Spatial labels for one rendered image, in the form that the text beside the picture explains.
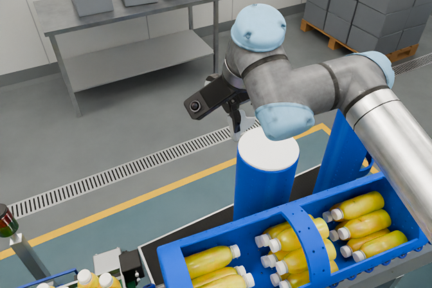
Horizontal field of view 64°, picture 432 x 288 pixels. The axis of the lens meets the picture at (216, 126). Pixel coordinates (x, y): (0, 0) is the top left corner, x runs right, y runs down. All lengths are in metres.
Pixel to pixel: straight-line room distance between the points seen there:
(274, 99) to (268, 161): 1.07
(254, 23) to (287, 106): 0.12
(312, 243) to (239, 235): 0.29
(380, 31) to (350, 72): 3.60
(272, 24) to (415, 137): 0.24
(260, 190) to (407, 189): 1.16
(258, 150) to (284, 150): 0.12
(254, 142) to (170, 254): 0.75
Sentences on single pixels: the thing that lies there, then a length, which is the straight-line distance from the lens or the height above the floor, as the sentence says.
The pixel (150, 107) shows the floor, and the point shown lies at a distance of 3.52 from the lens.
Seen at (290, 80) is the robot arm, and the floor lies 1.89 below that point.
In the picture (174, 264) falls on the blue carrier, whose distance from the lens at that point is 1.04.
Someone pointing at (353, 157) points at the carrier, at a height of 0.73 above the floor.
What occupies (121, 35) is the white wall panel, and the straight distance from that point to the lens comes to 4.26.
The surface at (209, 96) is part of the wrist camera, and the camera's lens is 0.67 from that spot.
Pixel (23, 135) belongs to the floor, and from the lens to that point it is 3.60.
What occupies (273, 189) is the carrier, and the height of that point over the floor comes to 0.90.
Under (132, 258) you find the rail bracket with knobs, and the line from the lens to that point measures 1.34.
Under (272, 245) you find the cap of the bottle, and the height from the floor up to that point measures 1.17.
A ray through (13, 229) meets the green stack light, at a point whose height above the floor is 1.18.
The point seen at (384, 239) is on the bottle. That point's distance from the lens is 1.37.
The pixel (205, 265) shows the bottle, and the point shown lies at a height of 1.13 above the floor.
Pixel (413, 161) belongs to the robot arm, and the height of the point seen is 1.84.
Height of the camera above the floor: 2.16
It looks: 42 degrees down
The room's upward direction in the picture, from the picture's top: straight up
